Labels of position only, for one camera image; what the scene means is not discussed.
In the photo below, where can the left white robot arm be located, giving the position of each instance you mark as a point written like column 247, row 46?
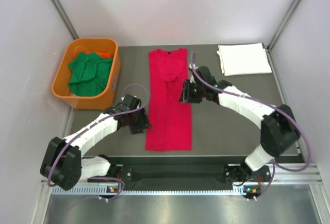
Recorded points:
column 64, row 164

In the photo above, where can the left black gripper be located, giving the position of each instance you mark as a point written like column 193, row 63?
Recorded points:
column 144, row 123

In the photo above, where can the green t shirt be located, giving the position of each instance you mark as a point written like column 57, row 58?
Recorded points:
column 90, row 74

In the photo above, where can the orange t shirt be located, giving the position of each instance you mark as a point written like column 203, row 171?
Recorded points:
column 104, row 55

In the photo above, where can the orange plastic bin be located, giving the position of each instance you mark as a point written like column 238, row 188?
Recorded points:
column 60, row 86

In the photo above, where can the red polo shirt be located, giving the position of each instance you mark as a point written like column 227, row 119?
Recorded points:
column 171, row 120

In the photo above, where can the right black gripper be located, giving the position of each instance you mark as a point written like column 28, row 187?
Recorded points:
column 186, row 97

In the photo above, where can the folded white t shirt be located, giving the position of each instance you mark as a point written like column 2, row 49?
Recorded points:
column 243, row 59

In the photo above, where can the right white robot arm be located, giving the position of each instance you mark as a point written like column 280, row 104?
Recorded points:
column 277, row 131

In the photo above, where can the grey slotted cable duct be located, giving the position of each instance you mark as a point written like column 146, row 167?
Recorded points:
column 112, row 190

